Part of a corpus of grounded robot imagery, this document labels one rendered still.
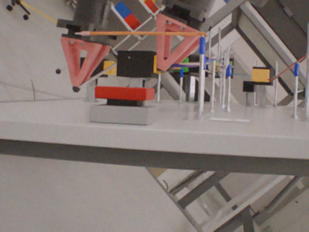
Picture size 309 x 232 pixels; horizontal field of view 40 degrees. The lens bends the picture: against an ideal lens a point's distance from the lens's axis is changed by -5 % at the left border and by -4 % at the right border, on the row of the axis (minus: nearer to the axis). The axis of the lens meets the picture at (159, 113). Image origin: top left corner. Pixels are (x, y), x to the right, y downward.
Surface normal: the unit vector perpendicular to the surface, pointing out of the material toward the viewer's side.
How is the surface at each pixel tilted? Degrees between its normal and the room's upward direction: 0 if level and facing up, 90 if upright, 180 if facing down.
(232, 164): 90
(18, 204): 0
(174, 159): 90
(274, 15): 90
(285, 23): 90
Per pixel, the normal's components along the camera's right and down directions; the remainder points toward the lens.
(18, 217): 0.76, -0.63
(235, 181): -0.23, -0.07
